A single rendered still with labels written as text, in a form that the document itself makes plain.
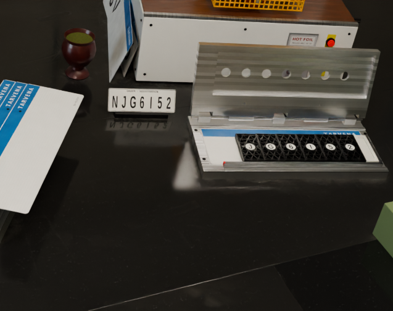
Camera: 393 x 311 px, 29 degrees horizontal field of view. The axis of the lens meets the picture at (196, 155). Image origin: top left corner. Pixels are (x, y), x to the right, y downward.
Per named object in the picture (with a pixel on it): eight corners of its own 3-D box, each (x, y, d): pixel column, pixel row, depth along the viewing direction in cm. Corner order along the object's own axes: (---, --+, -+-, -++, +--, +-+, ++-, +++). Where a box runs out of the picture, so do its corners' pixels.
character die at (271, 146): (264, 164, 174) (265, 160, 173) (254, 137, 181) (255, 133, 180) (285, 164, 175) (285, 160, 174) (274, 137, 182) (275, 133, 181)
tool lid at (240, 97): (199, 44, 173) (197, 41, 174) (190, 121, 181) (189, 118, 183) (380, 51, 183) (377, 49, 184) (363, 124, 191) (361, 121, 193)
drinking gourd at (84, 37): (65, 84, 190) (67, 46, 183) (56, 66, 196) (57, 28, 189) (98, 81, 193) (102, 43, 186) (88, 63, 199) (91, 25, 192)
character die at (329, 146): (325, 164, 177) (326, 160, 176) (313, 137, 184) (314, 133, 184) (345, 164, 178) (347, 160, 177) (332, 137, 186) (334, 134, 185)
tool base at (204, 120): (202, 179, 170) (204, 166, 167) (186, 122, 185) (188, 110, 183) (386, 179, 180) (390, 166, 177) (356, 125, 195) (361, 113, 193)
